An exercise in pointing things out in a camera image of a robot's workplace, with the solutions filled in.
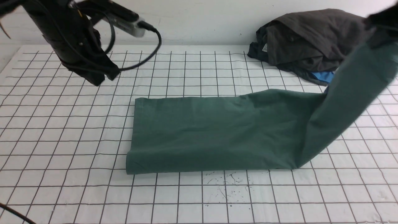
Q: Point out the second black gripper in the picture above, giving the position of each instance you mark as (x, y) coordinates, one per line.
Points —
(385, 26)

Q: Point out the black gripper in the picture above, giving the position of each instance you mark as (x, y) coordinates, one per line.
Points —
(73, 38)

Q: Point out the green long-sleeved shirt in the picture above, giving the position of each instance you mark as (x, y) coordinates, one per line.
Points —
(271, 129)

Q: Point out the dark grey clothing pile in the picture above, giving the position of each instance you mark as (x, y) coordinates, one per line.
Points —
(311, 41)

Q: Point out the blue garment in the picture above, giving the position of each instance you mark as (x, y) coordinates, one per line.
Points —
(324, 77)

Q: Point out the white grid table cloth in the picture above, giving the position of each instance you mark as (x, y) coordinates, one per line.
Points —
(64, 143)

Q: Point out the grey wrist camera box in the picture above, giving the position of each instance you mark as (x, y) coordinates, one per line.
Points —
(113, 13)

